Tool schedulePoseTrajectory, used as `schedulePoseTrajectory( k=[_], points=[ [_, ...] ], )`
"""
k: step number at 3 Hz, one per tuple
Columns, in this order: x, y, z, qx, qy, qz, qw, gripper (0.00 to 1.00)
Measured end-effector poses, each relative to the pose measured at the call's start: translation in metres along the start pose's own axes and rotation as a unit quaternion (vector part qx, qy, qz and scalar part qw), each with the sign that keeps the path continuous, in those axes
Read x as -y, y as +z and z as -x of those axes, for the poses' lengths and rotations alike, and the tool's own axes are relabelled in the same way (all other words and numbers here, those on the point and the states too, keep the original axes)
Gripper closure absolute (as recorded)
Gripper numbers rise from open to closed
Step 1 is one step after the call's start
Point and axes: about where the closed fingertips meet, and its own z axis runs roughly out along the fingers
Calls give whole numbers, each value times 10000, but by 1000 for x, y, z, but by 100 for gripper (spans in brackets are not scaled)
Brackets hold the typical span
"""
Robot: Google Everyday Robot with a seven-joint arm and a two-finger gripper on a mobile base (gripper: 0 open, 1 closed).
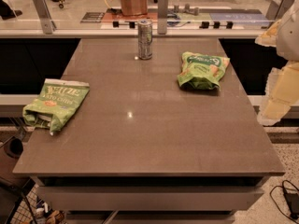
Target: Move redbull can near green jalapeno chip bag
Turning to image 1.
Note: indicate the cardboard box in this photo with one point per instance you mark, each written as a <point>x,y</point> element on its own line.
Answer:
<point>134,7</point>

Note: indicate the green snack bag right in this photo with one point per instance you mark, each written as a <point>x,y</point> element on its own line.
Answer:
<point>202,72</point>

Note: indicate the silver redbull can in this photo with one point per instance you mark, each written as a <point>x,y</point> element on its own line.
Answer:
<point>144,39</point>

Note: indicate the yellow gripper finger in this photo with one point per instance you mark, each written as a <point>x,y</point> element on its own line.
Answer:
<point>281,92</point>
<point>268,38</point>

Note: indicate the left metal glass post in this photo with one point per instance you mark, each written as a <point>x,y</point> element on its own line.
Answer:
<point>44,16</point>

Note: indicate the green jalapeno chip bag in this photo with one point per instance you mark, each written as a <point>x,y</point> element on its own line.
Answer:
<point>56,104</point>

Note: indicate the wire basket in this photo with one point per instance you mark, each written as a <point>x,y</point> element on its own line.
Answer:
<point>16,205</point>

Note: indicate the grey table drawer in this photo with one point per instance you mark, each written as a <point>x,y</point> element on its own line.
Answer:
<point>150,198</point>

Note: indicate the right metal glass post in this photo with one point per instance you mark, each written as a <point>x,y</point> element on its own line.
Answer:
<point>285,10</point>

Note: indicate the metal glass post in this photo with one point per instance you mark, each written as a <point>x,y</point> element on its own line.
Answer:
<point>44,16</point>
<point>285,10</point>
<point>162,17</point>

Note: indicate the middle metal glass post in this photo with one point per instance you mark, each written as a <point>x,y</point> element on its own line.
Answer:
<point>162,17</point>

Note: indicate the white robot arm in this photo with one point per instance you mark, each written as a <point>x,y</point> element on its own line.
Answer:
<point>288,42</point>

